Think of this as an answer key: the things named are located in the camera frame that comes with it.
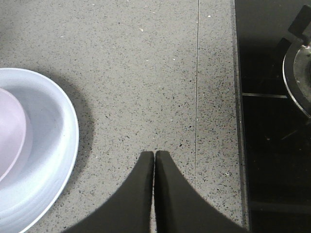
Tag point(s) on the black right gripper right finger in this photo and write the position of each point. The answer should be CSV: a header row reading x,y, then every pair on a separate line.
x,y
179,208

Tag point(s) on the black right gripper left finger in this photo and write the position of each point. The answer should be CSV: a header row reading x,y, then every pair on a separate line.
x,y
128,209

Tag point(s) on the purple plastic bowl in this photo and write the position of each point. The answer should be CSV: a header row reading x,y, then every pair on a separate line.
x,y
13,131

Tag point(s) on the black gas stove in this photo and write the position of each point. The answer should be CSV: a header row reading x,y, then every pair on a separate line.
x,y
274,41

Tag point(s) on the blue plastic plate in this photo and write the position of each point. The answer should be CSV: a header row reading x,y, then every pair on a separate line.
x,y
54,149

